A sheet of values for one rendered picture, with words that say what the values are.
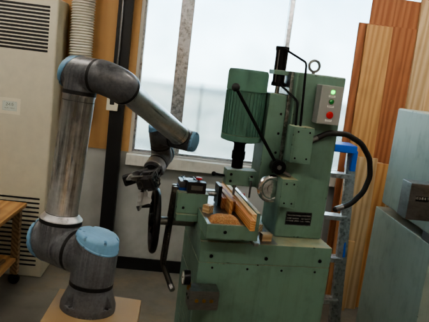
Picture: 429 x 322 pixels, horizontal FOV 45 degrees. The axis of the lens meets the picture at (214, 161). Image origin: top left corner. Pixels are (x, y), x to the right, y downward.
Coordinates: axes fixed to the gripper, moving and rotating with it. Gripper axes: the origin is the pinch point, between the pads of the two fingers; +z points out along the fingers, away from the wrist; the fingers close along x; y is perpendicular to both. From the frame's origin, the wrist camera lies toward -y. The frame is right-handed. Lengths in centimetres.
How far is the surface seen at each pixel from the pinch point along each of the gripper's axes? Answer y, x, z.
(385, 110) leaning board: 95, 61, -185
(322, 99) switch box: 75, -13, -43
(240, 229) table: 41.9, 19.6, -0.8
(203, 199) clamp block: 22.1, 15.1, -17.7
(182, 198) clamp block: 14.7, 11.8, -14.3
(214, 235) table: 32.6, 18.4, 4.3
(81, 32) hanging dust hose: -79, -42, -134
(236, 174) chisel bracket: 35.1, 11.6, -30.4
